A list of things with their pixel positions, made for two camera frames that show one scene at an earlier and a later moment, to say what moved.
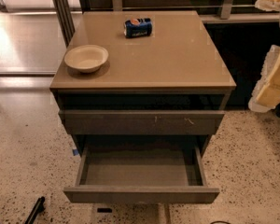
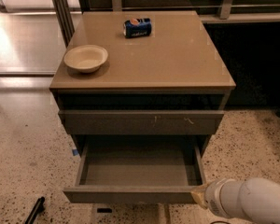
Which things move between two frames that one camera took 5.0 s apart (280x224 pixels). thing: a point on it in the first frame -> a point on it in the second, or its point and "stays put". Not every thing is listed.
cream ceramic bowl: (86, 58) stays put
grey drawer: (141, 169) stays put
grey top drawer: (141, 122) stays put
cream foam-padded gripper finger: (273, 88) -> (199, 195)
